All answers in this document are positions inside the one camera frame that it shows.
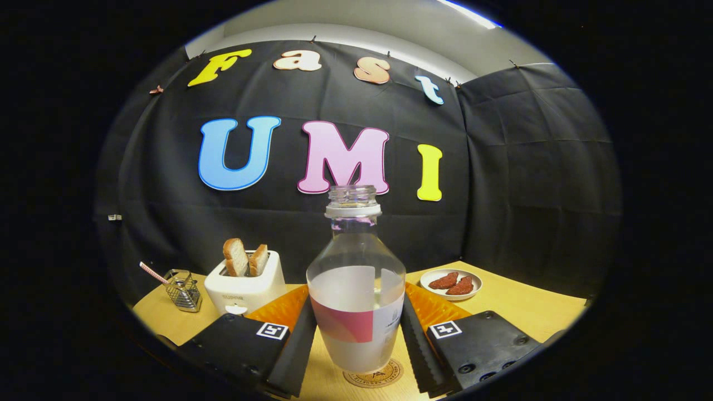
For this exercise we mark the white toaster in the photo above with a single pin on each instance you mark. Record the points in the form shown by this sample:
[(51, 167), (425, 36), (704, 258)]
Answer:
[(250, 291)]

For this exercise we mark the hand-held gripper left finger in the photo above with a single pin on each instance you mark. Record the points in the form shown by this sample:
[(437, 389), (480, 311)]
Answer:
[(295, 356)]

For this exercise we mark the clear juice bottle pink label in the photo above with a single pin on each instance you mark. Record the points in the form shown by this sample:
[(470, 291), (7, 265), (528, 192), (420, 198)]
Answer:
[(356, 289)]

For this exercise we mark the white round plate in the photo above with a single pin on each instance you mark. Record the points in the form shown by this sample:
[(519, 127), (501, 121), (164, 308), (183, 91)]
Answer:
[(431, 292)]

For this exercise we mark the pink striped straw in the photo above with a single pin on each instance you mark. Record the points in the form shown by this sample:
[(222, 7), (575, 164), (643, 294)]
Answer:
[(153, 272)]

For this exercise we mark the round cork coaster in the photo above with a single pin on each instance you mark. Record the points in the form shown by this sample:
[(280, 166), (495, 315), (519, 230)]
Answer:
[(385, 378)]

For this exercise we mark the red meat piece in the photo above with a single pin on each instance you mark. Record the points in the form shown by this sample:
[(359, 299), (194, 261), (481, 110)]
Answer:
[(460, 286), (443, 280)]

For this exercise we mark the toast slice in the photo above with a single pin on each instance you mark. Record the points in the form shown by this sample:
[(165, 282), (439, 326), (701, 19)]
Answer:
[(258, 260), (236, 257)]

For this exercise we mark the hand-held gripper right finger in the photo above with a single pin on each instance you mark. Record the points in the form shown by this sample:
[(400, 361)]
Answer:
[(419, 351)]

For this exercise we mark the wooden table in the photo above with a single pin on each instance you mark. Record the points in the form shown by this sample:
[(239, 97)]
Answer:
[(529, 317)]

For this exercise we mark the black backdrop cloth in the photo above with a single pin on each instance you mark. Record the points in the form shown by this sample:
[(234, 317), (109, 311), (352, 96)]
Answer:
[(501, 195)]

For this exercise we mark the pink clothespin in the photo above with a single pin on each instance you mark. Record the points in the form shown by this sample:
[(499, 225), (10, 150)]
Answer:
[(156, 89)]

